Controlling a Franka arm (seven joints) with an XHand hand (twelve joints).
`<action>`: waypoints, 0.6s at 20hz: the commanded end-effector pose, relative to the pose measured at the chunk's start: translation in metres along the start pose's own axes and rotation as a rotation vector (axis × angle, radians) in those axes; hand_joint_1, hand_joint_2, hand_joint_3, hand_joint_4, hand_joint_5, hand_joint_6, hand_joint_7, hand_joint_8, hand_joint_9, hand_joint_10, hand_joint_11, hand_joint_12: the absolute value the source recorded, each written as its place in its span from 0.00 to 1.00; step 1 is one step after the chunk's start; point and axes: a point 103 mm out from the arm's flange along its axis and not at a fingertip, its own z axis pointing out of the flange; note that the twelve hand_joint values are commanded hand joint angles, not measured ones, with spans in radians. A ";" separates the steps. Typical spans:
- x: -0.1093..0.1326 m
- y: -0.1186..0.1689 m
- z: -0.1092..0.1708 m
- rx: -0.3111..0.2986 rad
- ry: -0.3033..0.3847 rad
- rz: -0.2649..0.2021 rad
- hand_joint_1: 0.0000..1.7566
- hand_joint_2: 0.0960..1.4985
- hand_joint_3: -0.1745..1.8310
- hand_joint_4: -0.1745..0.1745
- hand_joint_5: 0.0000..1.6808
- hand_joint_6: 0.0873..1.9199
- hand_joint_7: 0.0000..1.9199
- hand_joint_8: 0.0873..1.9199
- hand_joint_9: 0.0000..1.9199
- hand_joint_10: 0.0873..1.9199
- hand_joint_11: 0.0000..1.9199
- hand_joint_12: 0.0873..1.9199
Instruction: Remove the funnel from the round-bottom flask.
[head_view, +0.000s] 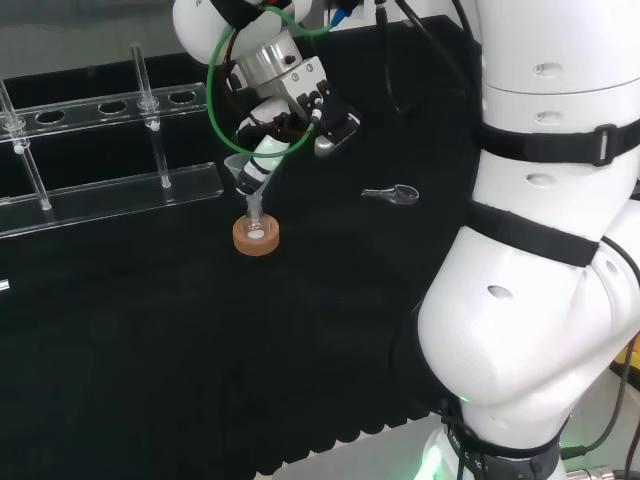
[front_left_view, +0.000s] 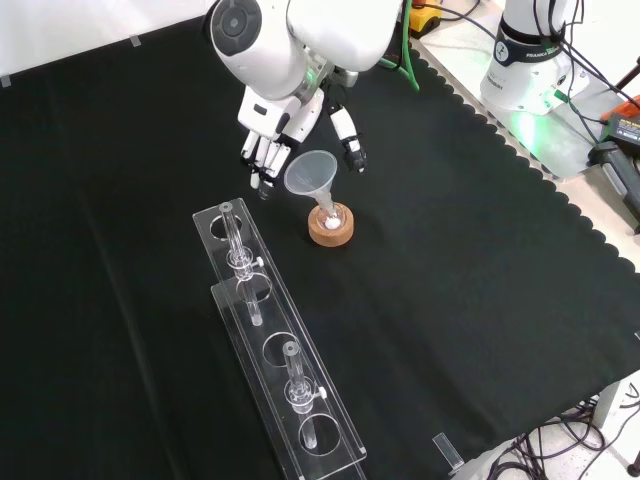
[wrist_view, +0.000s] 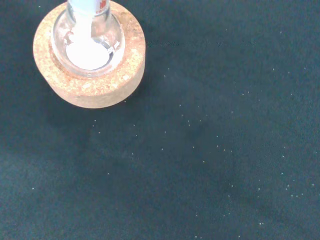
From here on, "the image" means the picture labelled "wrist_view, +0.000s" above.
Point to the clear round-bottom flask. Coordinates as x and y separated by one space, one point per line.
112 45

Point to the black bench cloth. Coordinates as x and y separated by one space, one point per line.
200 150

